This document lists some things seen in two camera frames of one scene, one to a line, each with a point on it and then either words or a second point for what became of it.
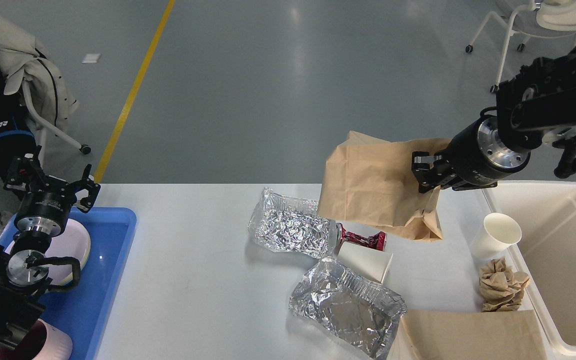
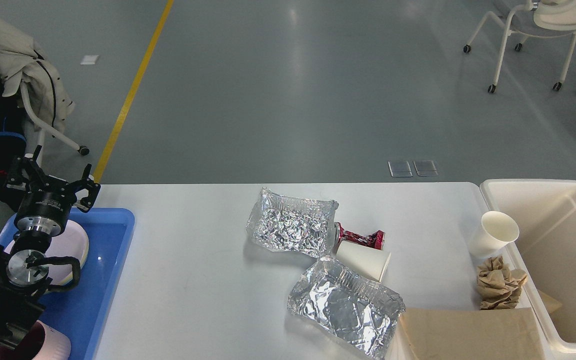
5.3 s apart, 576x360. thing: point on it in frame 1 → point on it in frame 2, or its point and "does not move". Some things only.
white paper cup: x=500 y=231 does not move
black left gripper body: x=44 y=209 does not move
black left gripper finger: x=25 y=174 does not move
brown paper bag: x=373 y=182 → x=551 y=304
